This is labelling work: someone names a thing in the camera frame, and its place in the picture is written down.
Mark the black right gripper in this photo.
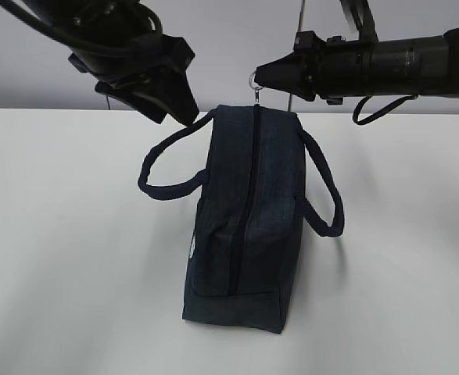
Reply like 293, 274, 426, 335
254, 31, 451, 102

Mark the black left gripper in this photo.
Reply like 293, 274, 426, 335
68, 34, 199, 126

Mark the navy blue fabric lunch bag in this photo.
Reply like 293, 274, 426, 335
138, 105, 345, 334

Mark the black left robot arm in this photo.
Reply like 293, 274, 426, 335
0, 1, 199, 127

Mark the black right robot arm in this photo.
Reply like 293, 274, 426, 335
254, 28, 459, 102

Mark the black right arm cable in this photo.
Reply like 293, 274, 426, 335
352, 92, 420, 127

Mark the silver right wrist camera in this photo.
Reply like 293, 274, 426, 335
339, 0, 378, 42

